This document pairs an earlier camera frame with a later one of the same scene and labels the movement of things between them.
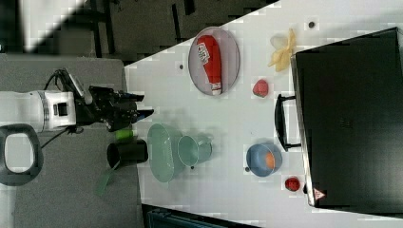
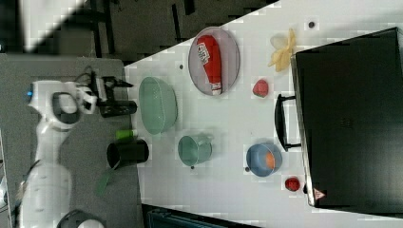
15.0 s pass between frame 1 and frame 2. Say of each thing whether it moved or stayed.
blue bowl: stayed
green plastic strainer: moved
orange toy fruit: stayed
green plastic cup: stayed
